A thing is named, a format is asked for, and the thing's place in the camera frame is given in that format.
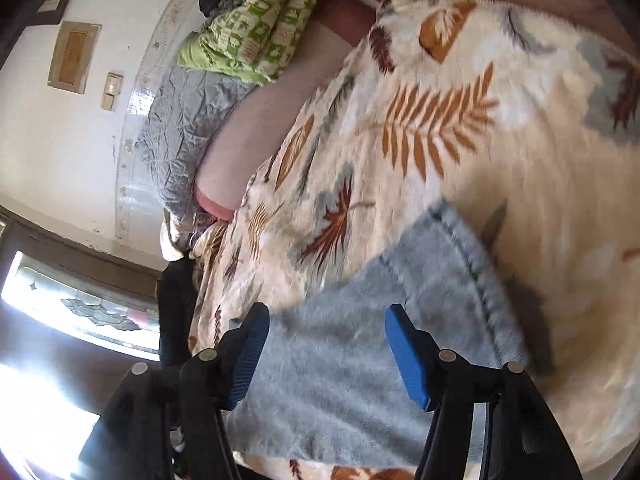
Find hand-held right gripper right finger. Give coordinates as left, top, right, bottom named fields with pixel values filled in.
left=384, top=304, right=583, bottom=480

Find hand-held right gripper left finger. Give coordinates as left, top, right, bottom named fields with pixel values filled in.
left=77, top=302, right=271, bottom=480

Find blue denim pants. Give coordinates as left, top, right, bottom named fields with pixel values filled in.
left=220, top=199, right=556, bottom=468

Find dark cloth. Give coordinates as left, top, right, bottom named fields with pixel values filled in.
left=155, top=255, right=201, bottom=366

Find cream leaf-print fleece blanket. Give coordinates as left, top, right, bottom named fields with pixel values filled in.
left=187, top=0, right=640, bottom=480

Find pink bed sheet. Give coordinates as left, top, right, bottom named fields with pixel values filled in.
left=192, top=0, right=626, bottom=223

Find grey quilted blanket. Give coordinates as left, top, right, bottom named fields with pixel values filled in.
left=135, top=65, right=258, bottom=226

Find green patterned quilt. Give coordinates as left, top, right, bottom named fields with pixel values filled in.
left=177, top=0, right=326, bottom=86

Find beige wall switch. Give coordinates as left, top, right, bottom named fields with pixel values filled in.
left=101, top=72, right=124, bottom=112

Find wooden framed wall panel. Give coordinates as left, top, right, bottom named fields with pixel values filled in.
left=47, top=21, right=102, bottom=94

